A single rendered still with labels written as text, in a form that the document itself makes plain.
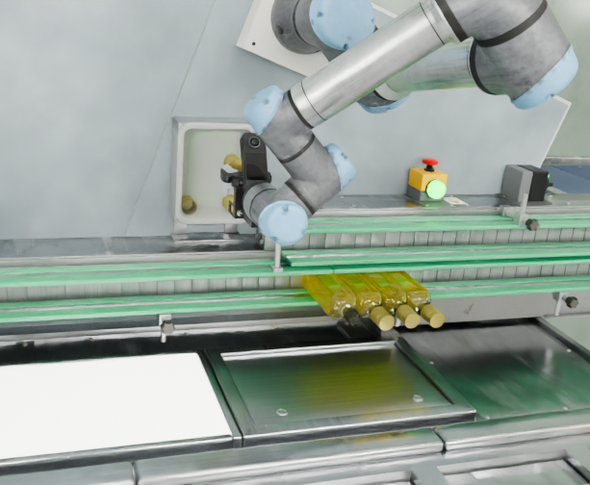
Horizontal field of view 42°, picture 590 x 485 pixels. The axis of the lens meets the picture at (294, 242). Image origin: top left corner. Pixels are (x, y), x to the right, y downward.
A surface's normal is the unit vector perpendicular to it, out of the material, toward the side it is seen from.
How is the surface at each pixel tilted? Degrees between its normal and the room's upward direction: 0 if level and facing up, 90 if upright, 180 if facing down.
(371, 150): 0
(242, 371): 90
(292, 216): 1
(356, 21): 10
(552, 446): 90
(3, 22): 0
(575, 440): 90
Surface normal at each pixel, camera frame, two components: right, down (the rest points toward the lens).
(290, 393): 0.09, -0.94
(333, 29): 0.28, 0.17
